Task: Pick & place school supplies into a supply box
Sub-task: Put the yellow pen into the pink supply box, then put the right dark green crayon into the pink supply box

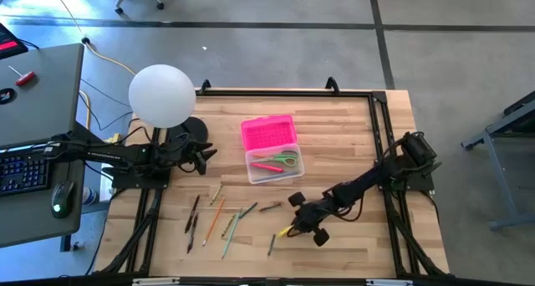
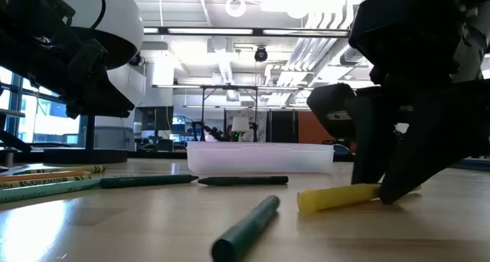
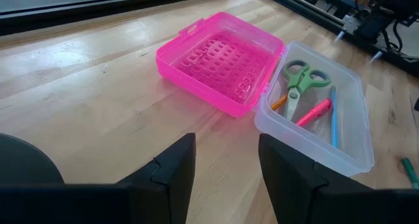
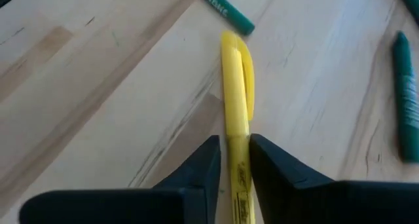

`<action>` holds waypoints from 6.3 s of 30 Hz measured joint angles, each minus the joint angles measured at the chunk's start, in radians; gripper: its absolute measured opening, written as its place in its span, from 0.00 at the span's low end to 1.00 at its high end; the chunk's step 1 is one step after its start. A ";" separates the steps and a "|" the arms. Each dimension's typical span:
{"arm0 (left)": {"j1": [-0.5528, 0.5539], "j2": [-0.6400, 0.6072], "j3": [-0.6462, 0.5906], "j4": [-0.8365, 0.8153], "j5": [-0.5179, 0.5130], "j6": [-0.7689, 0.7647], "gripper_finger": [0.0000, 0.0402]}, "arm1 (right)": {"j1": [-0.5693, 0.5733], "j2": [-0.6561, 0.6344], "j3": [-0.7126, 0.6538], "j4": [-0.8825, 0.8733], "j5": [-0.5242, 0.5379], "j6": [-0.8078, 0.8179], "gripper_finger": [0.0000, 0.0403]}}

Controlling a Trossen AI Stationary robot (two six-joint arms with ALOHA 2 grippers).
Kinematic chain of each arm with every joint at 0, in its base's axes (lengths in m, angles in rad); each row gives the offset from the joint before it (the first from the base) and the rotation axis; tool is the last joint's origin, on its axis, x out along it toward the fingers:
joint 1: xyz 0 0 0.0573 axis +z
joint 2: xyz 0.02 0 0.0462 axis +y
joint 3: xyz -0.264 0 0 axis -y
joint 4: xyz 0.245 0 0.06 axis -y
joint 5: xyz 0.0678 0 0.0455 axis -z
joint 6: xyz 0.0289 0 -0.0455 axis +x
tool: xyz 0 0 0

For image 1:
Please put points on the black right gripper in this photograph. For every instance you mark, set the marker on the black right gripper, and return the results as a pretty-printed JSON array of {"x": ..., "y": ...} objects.
[{"x": 319, "y": 212}]

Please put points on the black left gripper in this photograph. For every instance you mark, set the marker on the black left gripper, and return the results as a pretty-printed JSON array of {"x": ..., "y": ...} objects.
[{"x": 179, "y": 154}]

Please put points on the yellow highlighter pen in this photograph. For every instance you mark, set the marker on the yellow highlighter pen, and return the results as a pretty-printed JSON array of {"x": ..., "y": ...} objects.
[{"x": 284, "y": 232}]

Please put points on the short dark pen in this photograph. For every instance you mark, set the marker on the short dark pen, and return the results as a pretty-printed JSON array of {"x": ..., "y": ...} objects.
[{"x": 270, "y": 207}]

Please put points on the yellow-green crayon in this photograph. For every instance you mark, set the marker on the yellow-green crayon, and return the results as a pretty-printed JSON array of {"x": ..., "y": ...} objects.
[{"x": 216, "y": 195}]

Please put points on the dark green crayon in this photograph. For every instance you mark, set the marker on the dark green crayon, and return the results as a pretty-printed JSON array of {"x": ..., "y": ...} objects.
[{"x": 271, "y": 245}]

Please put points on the teal crayon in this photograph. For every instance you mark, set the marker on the teal crayon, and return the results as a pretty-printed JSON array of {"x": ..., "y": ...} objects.
[{"x": 248, "y": 210}]

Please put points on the black pen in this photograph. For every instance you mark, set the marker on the black pen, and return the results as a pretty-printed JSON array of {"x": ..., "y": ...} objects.
[
  {"x": 192, "y": 214},
  {"x": 192, "y": 232}
]

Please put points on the pink-lidded clear supply box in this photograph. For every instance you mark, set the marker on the pink-lidded clear supply box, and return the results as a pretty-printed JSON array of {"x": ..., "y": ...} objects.
[{"x": 267, "y": 135}]

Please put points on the orange pencil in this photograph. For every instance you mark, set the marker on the orange pencil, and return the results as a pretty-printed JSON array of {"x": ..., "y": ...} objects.
[{"x": 214, "y": 221}]

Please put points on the olive crayon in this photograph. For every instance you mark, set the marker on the olive crayon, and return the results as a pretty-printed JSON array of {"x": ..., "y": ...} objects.
[{"x": 228, "y": 226}]

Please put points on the long teal pencil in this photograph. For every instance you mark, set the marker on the long teal pencil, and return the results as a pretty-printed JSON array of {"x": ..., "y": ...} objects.
[{"x": 231, "y": 234}]

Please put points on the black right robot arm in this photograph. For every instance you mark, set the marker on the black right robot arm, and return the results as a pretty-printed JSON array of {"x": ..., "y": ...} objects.
[{"x": 363, "y": 183}]

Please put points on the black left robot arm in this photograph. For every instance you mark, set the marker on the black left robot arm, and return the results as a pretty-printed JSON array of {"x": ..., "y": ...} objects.
[{"x": 117, "y": 154}]

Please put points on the black round lamp base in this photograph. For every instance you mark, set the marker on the black round lamp base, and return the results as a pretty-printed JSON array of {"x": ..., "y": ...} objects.
[{"x": 197, "y": 128}]

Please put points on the white globe lamp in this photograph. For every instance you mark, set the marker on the white globe lamp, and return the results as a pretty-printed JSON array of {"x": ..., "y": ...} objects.
[{"x": 161, "y": 95}]

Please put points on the yellow power plug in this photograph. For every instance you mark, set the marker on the yellow power plug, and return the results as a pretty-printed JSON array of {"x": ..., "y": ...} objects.
[{"x": 113, "y": 139}]

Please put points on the white bottle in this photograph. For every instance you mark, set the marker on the white bottle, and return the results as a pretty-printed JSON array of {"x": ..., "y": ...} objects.
[{"x": 88, "y": 196}]

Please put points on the black computer mouse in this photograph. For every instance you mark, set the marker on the black computer mouse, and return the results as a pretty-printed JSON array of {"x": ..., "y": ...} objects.
[{"x": 62, "y": 198}]

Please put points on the backlit black keyboard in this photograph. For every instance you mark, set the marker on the backlit black keyboard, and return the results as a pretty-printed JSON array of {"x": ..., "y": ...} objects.
[{"x": 23, "y": 173}]

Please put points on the grey desk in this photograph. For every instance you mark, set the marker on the grey desk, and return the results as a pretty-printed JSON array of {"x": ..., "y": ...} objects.
[{"x": 37, "y": 231}]

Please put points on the grey-blue metal cart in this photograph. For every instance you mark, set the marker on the grey-blue metal cart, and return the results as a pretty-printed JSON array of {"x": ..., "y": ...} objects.
[{"x": 497, "y": 160}]

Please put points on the round black sticker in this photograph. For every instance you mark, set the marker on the round black sticker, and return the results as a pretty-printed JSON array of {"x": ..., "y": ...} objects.
[{"x": 6, "y": 96}]

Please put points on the black device with red display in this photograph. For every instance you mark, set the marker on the black device with red display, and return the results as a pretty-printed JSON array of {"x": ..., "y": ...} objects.
[{"x": 8, "y": 39}]

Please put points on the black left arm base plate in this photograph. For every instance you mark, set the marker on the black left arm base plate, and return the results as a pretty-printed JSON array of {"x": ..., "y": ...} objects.
[{"x": 125, "y": 179}]

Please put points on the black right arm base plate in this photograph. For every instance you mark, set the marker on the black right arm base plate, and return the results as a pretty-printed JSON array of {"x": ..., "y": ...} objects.
[{"x": 423, "y": 182}]

